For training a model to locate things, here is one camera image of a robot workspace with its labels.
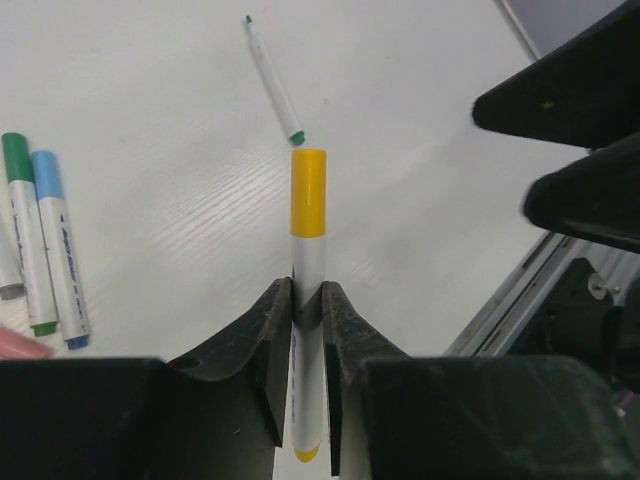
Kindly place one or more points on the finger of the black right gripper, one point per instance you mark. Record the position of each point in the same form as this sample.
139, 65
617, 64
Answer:
595, 198
585, 93

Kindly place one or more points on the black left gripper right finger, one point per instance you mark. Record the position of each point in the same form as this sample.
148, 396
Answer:
349, 341

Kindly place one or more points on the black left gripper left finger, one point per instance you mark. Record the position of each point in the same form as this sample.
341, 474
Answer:
257, 343

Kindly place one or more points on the yellow cap marker pen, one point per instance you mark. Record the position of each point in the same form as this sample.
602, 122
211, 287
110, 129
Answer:
308, 229

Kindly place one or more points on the dark green marker pen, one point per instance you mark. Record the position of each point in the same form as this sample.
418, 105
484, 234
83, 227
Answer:
274, 86

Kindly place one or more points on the pink cap marker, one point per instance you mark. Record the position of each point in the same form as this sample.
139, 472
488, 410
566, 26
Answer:
15, 346

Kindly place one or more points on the grey cap marker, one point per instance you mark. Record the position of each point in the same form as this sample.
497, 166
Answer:
11, 283

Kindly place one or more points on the light blue cap marker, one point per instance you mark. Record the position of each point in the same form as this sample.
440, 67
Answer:
61, 252

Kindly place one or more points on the green cap marker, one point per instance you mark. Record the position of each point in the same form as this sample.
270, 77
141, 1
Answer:
29, 235

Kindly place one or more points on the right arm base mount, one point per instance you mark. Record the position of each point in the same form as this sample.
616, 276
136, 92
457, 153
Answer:
574, 321

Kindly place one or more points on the aluminium front rail frame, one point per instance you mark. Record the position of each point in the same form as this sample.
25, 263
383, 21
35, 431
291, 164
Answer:
497, 325

